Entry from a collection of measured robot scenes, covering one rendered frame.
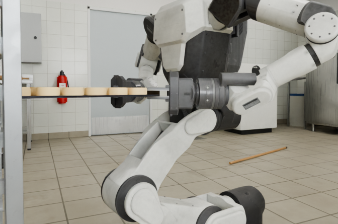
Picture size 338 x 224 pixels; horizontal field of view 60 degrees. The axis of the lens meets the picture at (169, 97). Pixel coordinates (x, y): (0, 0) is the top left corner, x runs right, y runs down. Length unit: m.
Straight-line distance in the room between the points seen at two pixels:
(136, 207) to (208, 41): 0.57
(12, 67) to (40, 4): 4.38
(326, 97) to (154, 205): 4.86
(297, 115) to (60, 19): 4.78
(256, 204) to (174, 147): 0.50
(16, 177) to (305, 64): 0.70
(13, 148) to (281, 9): 0.72
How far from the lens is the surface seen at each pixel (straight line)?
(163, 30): 1.07
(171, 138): 0.97
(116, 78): 1.13
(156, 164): 0.98
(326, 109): 5.59
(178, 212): 1.08
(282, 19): 0.87
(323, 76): 5.63
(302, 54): 0.82
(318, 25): 0.81
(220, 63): 1.04
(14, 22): 0.63
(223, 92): 0.80
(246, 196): 1.32
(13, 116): 0.62
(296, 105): 6.48
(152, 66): 1.48
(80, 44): 4.91
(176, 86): 0.79
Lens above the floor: 0.79
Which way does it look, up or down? 2 degrees down
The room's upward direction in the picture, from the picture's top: straight up
